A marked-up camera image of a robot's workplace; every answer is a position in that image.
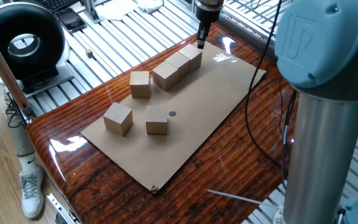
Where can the white paper sheet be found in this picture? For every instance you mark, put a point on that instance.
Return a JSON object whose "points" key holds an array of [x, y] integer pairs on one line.
{"points": [[117, 11]]}

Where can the white sock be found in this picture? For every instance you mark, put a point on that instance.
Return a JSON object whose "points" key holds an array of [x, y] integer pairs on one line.
{"points": [[28, 165]]}

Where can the light wooden cube block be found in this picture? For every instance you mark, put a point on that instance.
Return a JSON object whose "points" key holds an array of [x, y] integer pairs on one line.
{"points": [[140, 84], [156, 119], [165, 76], [179, 60], [117, 118], [191, 51]]}

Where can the white silver wrist adapter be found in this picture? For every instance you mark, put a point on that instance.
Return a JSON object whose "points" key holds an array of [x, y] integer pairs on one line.
{"points": [[210, 3]]}

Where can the grey blue UR5 robot arm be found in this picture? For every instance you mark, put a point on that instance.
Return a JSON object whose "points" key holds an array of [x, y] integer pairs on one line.
{"points": [[322, 149]]}

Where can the white sneaker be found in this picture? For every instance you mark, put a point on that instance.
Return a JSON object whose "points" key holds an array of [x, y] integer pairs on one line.
{"points": [[31, 196]]}

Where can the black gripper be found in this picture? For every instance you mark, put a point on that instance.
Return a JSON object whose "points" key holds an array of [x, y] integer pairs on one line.
{"points": [[208, 15]]}

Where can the khaki trouser leg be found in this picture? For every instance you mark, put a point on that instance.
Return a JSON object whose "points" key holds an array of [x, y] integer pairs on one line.
{"points": [[19, 137]]}

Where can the tan slanted frame post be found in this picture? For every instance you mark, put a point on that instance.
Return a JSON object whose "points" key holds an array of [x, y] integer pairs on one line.
{"points": [[2, 68]]}

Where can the white grey lamp base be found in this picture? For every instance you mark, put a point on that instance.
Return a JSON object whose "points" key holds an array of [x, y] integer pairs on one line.
{"points": [[67, 79]]}

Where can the black keyboard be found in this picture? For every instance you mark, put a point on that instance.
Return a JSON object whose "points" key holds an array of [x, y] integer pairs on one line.
{"points": [[57, 3]]}

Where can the silver slotted bracket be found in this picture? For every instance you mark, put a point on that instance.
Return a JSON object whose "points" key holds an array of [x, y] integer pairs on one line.
{"points": [[59, 208]]}

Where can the black smartphone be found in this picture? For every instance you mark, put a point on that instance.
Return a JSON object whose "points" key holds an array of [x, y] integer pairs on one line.
{"points": [[70, 20]]}

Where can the white zip tie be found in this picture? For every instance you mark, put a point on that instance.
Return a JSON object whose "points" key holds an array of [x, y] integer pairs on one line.
{"points": [[238, 197]]}

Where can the brown cardboard sheet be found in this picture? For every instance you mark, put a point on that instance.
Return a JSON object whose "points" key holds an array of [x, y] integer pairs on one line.
{"points": [[197, 109]]}

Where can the short aluminium profile stand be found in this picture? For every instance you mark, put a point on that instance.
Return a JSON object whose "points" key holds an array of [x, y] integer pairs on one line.
{"points": [[91, 12]]}

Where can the tiny wooden cube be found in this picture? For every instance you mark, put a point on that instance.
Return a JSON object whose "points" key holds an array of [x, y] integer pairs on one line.
{"points": [[89, 53]]}

